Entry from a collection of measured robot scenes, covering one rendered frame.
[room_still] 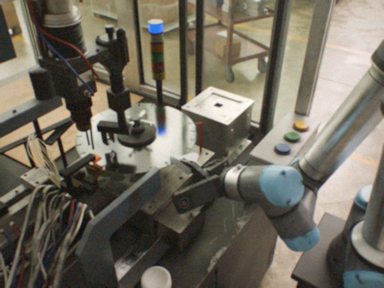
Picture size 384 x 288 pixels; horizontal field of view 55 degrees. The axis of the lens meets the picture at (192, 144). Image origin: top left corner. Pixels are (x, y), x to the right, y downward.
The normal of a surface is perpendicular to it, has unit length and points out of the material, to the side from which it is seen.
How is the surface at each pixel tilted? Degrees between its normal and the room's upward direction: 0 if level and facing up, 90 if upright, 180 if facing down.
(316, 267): 0
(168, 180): 0
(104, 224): 90
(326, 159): 88
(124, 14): 90
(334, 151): 88
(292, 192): 57
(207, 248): 0
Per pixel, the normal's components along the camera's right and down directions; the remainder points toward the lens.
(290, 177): 0.58, -0.04
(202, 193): 0.17, 0.12
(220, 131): -0.57, 0.49
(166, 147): 0.00, -0.80
